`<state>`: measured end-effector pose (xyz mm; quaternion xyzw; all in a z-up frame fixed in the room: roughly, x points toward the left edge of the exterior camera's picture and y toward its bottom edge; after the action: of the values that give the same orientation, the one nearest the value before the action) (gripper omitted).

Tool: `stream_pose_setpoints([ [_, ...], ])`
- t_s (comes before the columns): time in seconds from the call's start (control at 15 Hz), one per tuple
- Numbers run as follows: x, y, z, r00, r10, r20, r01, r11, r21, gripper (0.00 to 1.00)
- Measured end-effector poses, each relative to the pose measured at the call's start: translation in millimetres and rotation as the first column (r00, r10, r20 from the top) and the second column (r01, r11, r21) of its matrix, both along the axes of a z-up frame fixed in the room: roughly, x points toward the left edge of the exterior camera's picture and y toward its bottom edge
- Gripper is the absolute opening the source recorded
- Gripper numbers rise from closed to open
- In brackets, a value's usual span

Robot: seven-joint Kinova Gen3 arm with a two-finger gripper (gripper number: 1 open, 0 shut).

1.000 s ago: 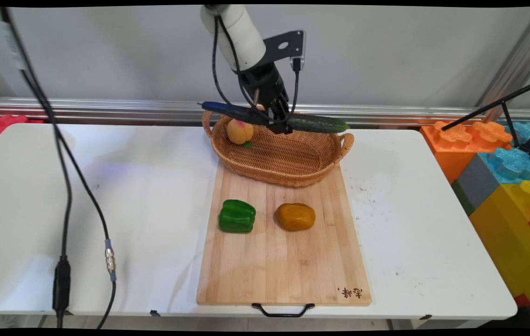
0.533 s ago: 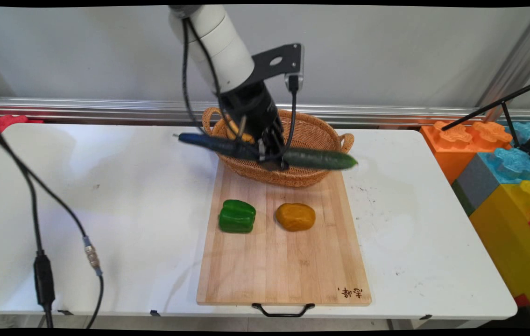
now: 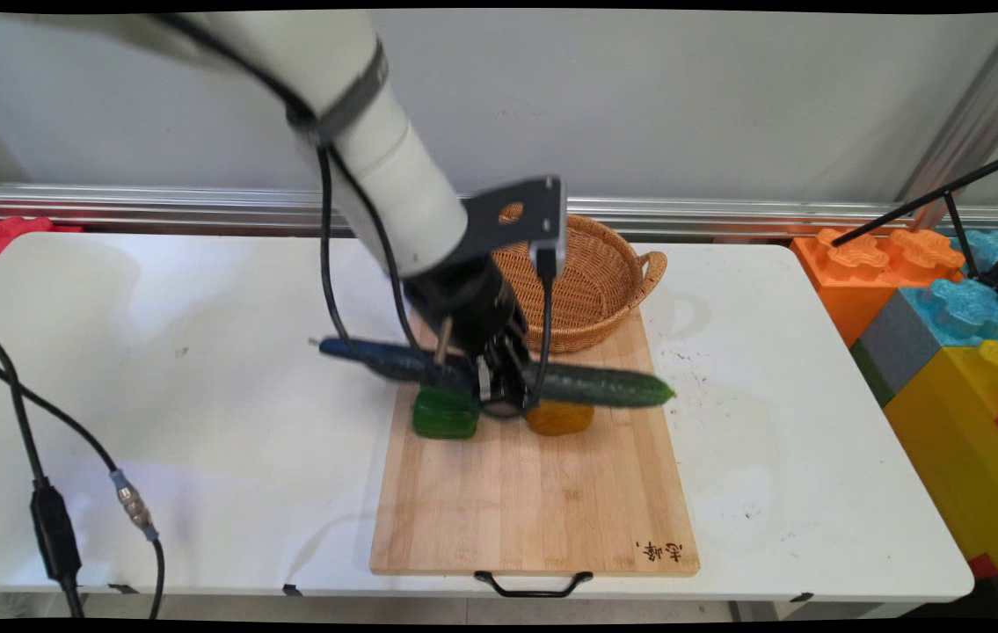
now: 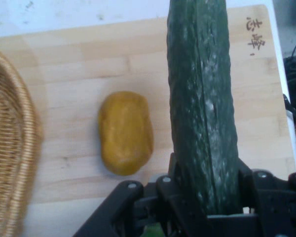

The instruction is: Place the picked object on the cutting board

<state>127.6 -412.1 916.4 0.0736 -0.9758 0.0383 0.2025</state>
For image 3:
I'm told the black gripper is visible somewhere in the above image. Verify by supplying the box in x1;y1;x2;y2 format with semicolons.
402;257;536;412

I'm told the dark green cucumber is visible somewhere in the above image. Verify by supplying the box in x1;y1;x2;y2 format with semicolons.
310;337;676;411

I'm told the green bell pepper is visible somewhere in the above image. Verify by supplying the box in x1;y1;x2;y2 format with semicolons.
412;387;481;441

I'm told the orange-brown toy potato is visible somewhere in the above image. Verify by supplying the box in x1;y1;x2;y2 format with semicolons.
524;400;595;438

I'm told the wooden cutting board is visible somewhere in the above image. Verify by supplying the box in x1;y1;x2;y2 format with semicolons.
370;308;701;600

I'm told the woven wicker basket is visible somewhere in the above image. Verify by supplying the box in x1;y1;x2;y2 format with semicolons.
492;211;668;355

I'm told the orange toy brick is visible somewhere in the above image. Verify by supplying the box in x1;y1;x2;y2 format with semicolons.
790;229;966;348

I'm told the grey toy brick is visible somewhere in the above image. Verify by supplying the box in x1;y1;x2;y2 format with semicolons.
849;290;942;408

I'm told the black tripod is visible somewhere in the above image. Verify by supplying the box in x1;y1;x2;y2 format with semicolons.
831;143;998;295

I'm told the blue toy brick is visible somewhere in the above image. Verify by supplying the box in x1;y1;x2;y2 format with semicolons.
899;230;998;349

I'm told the yellow toy brick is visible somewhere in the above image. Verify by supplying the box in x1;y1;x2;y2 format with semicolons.
884;338;998;618

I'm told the black camera cable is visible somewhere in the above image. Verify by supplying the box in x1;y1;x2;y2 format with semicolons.
483;251;557;419

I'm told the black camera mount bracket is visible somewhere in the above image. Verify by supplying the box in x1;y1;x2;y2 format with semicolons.
455;176;567;275

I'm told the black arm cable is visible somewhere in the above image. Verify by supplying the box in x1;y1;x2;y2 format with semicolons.
154;12;422;353

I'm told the aluminium rail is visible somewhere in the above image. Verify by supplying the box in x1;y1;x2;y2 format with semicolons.
0;183;998;240

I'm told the black cable with metal connector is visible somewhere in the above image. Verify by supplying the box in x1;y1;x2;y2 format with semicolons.
0;343;167;620

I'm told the black cable with inline box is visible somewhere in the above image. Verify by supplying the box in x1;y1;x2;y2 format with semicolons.
0;303;86;620

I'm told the aluminium frame post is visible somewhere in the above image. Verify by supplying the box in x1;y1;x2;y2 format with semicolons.
894;13;998;231

